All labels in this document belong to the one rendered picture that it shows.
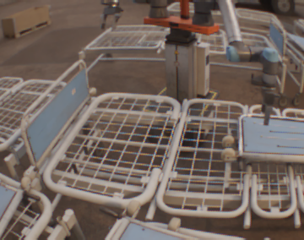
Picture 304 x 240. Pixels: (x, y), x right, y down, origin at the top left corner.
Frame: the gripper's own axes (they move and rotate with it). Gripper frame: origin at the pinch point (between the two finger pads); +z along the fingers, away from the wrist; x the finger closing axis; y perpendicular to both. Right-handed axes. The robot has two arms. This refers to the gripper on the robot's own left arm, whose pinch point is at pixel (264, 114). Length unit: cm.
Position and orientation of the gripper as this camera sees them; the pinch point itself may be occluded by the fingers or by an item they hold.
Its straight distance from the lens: 136.1
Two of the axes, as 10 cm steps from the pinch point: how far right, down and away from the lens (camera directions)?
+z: 0.2, 8.9, 4.5
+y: 9.7, 0.9, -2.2
